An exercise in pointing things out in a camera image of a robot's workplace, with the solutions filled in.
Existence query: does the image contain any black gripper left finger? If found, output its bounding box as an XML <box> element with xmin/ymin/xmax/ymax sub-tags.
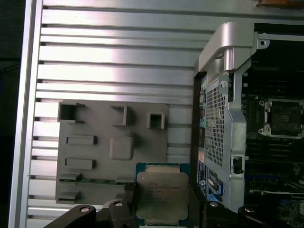
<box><xmin>42</xmin><ymin>182</ymin><xmax>138</xmax><ymax>228</ymax></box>

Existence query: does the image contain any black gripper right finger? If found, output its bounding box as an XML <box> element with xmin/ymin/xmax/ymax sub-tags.
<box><xmin>187</xmin><ymin>183</ymin><xmax>304</xmax><ymax>228</ymax></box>

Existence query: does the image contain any CPU with silver lid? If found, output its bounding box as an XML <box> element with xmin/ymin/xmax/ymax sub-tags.
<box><xmin>135</xmin><ymin>162</ymin><xmax>190</xmax><ymax>226</ymax></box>

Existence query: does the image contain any CPU socket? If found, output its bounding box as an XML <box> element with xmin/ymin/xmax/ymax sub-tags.
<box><xmin>258</xmin><ymin>97</ymin><xmax>304</xmax><ymax>140</ymax></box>

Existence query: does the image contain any green RAM stick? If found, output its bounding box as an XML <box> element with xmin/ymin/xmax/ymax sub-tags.
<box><xmin>59</xmin><ymin>177</ymin><xmax>127</xmax><ymax>184</ymax></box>

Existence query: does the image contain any dark green motherboard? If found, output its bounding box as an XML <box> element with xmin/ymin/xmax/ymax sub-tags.
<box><xmin>242</xmin><ymin>59</ymin><xmax>304</xmax><ymax>228</ymax></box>

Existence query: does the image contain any grey plastic parts rack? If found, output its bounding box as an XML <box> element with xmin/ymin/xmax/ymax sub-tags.
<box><xmin>55</xmin><ymin>99</ymin><xmax>170</xmax><ymax>205</ymax></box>

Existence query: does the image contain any open silver PC case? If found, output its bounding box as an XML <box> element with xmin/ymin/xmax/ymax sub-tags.
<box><xmin>192</xmin><ymin>21</ymin><xmax>304</xmax><ymax>228</ymax></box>

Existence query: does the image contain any brown base plate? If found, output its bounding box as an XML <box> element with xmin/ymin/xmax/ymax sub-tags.
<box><xmin>257</xmin><ymin>0</ymin><xmax>304</xmax><ymax>4</ymax></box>

